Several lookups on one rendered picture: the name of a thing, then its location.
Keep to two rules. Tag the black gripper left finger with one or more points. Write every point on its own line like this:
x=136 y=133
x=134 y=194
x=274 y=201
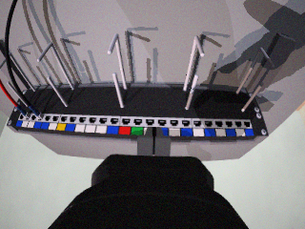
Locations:
x=145 y=143

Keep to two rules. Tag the black cable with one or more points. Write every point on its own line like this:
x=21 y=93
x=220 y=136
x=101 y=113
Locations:
x=7 y=33

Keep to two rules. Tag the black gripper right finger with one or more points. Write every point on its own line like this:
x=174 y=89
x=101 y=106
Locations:
x=162 y=144

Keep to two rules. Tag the red cable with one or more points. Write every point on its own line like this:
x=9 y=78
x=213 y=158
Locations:
x=8 y=95

